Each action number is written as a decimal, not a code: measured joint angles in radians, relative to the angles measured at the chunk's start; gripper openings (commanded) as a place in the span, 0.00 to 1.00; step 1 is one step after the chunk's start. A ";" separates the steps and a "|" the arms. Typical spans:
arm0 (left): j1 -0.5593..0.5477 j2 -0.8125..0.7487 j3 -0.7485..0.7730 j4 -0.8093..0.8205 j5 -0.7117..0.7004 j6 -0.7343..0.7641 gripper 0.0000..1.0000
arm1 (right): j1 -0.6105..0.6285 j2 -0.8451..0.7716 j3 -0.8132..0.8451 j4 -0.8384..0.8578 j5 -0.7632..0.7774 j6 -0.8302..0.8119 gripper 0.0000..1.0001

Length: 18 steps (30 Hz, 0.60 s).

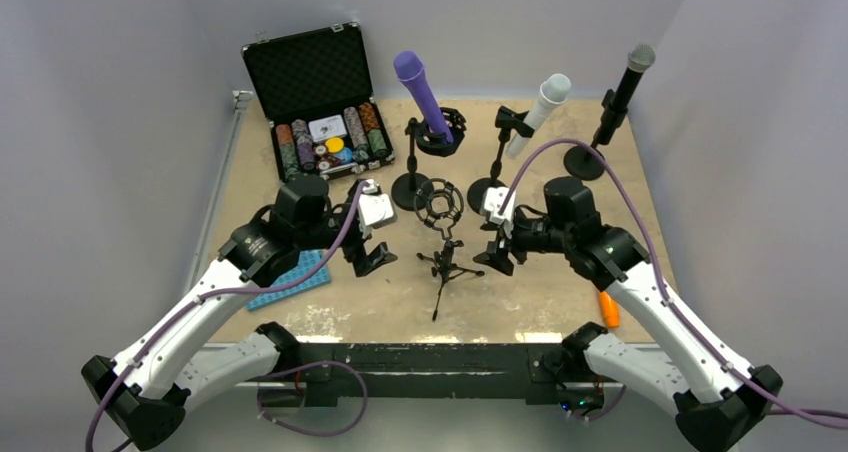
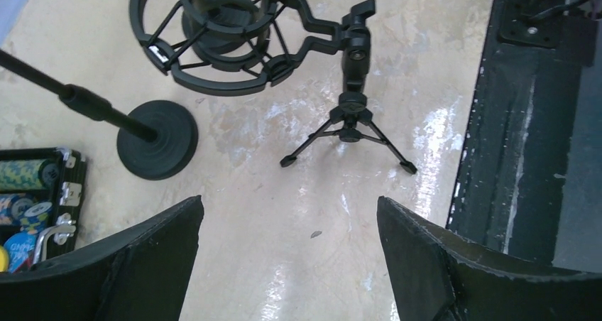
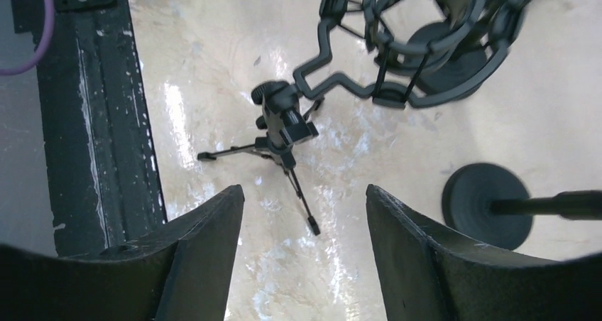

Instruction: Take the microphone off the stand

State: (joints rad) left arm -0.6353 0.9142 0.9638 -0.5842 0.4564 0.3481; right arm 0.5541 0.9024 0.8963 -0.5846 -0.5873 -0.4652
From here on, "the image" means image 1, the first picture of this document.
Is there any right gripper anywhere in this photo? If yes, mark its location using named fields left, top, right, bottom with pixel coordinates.
left=473, top=208, right=573, bottom=275

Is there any black poker chip case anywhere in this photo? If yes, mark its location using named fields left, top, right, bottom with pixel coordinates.
left=241, top=22, right=396, bottom=182

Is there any purple cable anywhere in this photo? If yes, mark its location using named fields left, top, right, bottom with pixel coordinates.
left=496, top=138, right=848, bottom=430
left=84, top=179, right=372, bottom=452

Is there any orange microphone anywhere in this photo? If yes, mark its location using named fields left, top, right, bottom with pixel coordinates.
left=598, top=291, right=620, bottom=329

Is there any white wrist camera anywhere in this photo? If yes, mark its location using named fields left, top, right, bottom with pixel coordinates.
left=480, top=186, right=515, bottom=233
left=356, top=179, right=398, bottom=236

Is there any blue building baseplate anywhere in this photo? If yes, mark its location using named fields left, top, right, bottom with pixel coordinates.
left=246, top=250, right=332, bottom=312

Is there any black silver-head microphone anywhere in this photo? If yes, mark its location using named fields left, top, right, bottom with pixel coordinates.
left=604, top=43, right=656, bottom=113

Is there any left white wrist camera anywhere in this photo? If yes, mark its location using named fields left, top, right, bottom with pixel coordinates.
left=356, top=179, right=398, bottom=236

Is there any white card box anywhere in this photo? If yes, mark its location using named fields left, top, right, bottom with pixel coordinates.
left=307, top=114, right=348, bottom=142

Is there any purple microphone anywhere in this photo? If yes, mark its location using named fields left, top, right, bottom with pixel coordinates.
left=393, top=50, right=454, bottom=144

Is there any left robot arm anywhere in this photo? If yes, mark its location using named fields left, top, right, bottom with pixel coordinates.
left=81, top=175, right=397, bottom=451

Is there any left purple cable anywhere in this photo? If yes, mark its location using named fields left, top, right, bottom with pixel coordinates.
left=84, top=179, right=372, bottom=452

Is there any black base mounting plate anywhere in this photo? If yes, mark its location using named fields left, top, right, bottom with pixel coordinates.
left=269, top=343, right=605, bottom=413

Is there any white microphone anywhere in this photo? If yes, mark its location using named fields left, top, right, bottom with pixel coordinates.
left=506, top=73, right=571, bottom=159

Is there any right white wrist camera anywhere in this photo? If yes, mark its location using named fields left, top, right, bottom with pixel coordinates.
left=480, top=186, right=515, bottom=233

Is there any black clip round base stand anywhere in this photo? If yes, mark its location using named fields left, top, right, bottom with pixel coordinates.
left=466, top=106, right=534, bottom=215

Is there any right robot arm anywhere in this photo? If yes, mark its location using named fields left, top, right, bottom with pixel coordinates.
left=474, top=177, right=783, bottom=451

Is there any black shock mount round stand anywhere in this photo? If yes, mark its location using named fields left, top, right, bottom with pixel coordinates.
left=390, top=107, right=468, bottom=212

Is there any black tripod shock mount stand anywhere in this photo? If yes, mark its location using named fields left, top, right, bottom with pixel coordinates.
left=413, top=178, right=485, bottom=322

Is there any yellow chip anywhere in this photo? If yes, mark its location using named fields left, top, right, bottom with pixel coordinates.
left=324, top=137, right=345, bottom=154

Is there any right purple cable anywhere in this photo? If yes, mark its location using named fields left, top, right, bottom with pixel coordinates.
left=496, top=138, right=848, bottom=430

